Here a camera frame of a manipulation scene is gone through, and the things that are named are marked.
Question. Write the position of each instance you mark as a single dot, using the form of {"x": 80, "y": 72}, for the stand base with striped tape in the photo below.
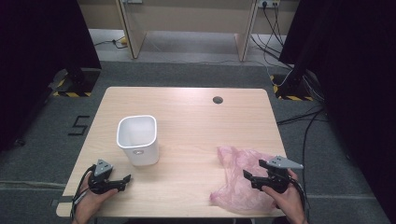
{"x": 294, "y": 90}
{"x": 82, "y": 84}

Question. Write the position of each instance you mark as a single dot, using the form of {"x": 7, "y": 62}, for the grey tape strip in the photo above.
{"x": 60, "y": 200}

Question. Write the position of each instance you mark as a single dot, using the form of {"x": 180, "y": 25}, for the person's right hand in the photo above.
{"x": 289, "y": 205}

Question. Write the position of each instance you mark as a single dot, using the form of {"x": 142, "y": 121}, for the beige wooden desk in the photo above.
{"x": 190, "y": 18}

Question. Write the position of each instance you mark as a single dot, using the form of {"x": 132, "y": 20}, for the person's left hand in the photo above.
{"x": 88, "y": 207}

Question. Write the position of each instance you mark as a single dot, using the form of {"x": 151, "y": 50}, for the black curtain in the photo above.
{"x": 34, "y": 62}
{"x": 358, "y": 77}

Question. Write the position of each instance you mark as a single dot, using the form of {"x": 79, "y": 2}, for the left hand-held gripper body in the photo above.
{"x": 102, "y": 169}

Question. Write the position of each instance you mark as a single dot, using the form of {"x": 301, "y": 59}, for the white plastic trash bin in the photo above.
{"x": 141, "y": 152}

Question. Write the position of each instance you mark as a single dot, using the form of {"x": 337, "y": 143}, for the pink plastic bag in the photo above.
{"x": 239, "y": 189}

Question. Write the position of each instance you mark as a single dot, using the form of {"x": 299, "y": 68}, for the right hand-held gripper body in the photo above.
{"x": 278, "y": 179}

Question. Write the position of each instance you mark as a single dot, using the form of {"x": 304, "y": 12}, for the white wall power socket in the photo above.
{"x": 268, "y": 3}

